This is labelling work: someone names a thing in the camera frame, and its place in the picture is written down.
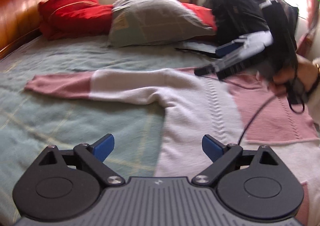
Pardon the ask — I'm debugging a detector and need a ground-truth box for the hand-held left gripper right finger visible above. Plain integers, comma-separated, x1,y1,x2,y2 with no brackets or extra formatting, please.
191,135,279,187

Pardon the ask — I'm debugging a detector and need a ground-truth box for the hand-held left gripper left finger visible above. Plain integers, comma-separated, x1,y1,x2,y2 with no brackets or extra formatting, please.
37,133,125,187

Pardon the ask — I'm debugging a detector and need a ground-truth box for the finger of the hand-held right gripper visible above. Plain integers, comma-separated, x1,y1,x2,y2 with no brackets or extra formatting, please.
215,30,274,59
194,51,265,81

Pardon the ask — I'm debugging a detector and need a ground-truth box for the pink and white sweater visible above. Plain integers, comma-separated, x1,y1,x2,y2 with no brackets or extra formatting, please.
24,67,320,186

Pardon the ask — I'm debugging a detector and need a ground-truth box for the person's right forearm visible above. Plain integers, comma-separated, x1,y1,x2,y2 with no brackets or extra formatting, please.
307,57,320,119

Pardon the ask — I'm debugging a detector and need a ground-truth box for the person's right hand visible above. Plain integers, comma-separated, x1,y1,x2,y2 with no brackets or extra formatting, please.
274,56,316,90

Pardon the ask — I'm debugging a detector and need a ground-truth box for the black backpack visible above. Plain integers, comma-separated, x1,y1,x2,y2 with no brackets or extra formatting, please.
175,0,270,59

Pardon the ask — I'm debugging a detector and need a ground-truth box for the orange curtain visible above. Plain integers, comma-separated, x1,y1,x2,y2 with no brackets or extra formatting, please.
297,0,320,59

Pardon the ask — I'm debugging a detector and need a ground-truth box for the grey green plaid pillow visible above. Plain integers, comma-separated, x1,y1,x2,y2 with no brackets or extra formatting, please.
107,0,217,48

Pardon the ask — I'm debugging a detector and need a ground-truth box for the red piped pillow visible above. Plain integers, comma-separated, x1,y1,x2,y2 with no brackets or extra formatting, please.
38,0,114,41

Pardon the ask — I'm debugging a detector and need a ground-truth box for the wooden headboard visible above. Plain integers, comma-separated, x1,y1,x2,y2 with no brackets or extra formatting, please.
0,0,63,59

